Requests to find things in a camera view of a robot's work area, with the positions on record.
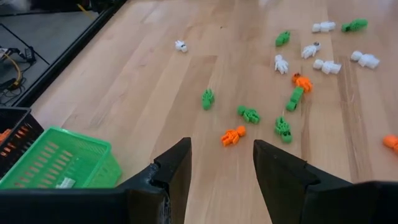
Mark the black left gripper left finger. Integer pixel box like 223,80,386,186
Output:
0,138,193,224

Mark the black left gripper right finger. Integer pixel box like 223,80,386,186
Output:
253,139,398,224

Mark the small orange toy figure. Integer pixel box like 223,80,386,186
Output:
0,129,12,146
220,125,247,147
291,72,313,93

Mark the green plastic basket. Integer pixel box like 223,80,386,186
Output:
0,126,123,190

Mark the orange skeleton toy figure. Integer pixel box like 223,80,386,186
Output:
382,134,398,153

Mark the black plastic basket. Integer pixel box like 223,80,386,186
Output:
0,107,44,180

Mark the black power adapter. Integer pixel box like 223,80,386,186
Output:
24,45,37,65

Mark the black aluminium table frame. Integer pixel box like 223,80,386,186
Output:
12,0,128,108

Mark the yellow floor cable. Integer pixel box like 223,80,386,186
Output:
2,52,22,91

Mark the yellow hanging cable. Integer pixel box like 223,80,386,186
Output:
76,2,94,19

